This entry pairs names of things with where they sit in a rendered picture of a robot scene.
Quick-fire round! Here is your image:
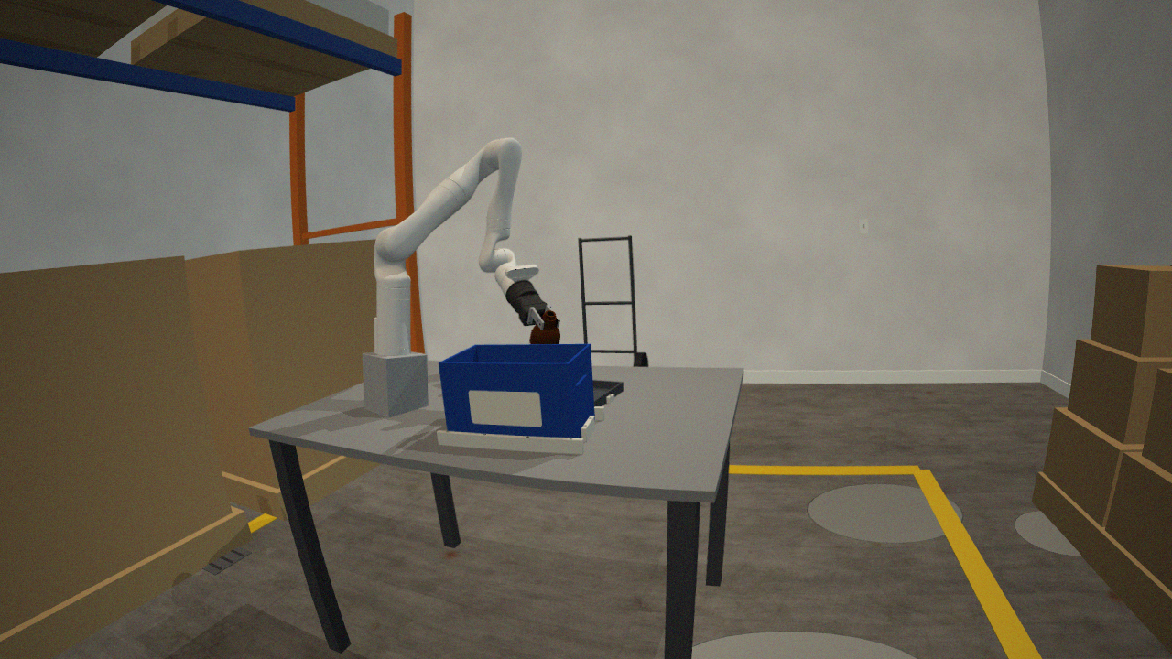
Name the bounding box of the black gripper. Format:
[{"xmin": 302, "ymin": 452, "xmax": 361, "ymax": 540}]
[{"xmin": 500, "ymin": 265, "xmax": 554, "ymax": 330}]

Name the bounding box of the blue divided crate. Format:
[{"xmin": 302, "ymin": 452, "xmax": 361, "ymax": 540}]
[{"xmin": 440, "ymin": 344, "xmax": 595, "ymax": 439}]

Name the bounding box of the brown glass bottle with white label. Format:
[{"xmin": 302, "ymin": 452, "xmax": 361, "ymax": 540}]
[{"xmin": 529, "ymin": 310, "xmax": 560, "ymax": 344}]

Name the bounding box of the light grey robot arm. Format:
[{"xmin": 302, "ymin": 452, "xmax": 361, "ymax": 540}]
[{"xmin": 374, "ymin": 138, "xmax": 522, "ymax": 356}]

